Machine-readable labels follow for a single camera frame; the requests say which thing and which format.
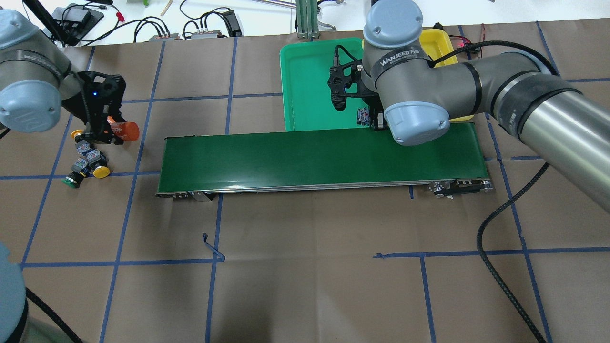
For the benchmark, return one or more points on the yellow plastic tray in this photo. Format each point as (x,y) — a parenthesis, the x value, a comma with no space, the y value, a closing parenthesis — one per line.
(437,43)

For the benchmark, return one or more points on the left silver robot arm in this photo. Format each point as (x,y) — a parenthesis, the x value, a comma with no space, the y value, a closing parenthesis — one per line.
(37,81)

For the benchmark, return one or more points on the yellow push button switch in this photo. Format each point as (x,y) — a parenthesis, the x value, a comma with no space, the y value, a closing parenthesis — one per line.
(98,163)

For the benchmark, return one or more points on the aluminium frame post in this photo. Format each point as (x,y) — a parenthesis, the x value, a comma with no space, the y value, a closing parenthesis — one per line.
(307,19)

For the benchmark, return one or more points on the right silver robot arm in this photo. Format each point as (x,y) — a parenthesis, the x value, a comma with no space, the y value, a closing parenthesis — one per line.
(519,88)

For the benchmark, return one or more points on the green plastic tray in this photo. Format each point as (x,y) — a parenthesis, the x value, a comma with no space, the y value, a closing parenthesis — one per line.
(306,95)

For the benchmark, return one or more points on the black power adapter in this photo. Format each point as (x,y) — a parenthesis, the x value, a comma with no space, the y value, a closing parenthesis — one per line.
(233,25)

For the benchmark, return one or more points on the orange 4680 cylinder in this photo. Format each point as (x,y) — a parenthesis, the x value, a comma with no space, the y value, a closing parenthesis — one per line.
(127,130)

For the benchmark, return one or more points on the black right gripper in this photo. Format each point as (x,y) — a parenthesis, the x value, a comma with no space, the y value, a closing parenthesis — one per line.
(379,120)

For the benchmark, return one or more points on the green conveyor belt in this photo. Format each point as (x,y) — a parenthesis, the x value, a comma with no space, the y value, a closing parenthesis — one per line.
(201,166)

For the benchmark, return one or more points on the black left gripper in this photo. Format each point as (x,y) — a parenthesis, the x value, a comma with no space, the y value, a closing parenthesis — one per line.
(101,125)

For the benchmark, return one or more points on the green push button switch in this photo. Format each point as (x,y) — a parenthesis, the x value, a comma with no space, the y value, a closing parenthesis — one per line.
(363,117)

